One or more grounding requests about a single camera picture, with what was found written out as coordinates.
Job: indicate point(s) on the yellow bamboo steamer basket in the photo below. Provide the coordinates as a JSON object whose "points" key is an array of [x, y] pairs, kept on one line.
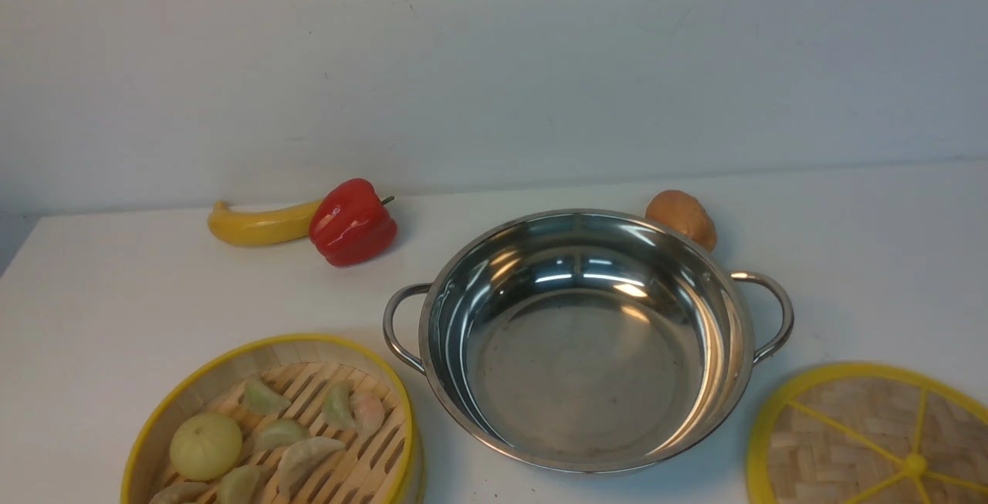
{"points": [[388, 467]]}

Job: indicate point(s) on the yellow woven steamer lid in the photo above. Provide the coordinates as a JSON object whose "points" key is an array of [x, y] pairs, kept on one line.
{"points": [[867, 433]]}

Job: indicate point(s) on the stainless steel pot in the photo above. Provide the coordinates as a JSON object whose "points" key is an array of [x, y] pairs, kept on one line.
{"points": [[587, 341]]}

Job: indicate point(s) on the red bell pepper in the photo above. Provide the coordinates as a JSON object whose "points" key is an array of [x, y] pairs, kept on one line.
{"points": [[352, 224]]}

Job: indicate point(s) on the brown potato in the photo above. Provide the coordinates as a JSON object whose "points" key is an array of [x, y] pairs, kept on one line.
{"points": [[685, 214]]}

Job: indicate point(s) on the pinkish dumpling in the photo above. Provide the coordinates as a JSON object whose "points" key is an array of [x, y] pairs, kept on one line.
{"points": [[369, 413]]}

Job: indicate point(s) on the pale green dumpling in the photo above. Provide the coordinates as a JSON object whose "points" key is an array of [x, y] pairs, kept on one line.
{"points": [[241, 484], [279, 433], [261, 399], [336, 410]]}

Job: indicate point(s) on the yellow banana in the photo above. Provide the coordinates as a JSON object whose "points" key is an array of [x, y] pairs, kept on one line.
{"points": [[261, 228]]}

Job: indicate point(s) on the large pale dumpling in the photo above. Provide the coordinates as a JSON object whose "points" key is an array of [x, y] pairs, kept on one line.
{"points": [[300, 459]]}

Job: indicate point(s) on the round pale green bun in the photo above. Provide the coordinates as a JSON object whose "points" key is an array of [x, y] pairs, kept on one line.
{"points": [[206, 446]]}

